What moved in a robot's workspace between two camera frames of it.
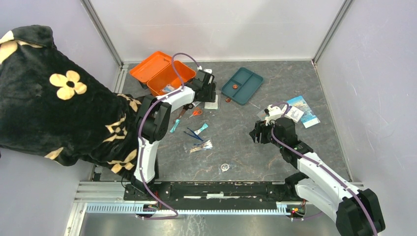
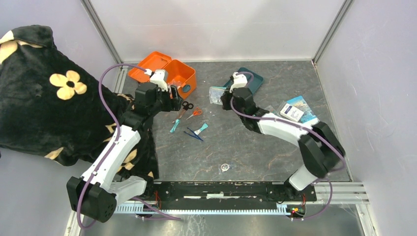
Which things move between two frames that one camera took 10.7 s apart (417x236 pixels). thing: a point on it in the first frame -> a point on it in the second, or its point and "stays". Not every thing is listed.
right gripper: (261, 127) -> (225, 97)
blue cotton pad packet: (309, 117) stays
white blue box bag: (294, 113) stays
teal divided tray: (248, 82) stays
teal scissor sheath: (176, 124) stays
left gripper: (211, 96) -> (174, 103)
